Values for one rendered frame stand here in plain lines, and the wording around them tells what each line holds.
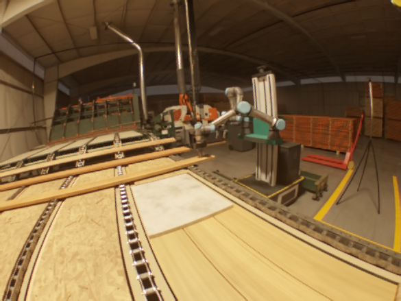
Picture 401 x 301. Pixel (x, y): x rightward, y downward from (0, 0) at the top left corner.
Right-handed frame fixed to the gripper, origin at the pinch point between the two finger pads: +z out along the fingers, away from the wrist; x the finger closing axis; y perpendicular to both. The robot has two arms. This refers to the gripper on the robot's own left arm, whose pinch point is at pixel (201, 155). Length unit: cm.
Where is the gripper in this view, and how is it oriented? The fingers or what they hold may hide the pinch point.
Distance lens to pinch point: 163.9
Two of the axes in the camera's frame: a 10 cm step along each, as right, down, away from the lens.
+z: 0.8, 9.7, 2.2
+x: -8.3, 1.9, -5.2
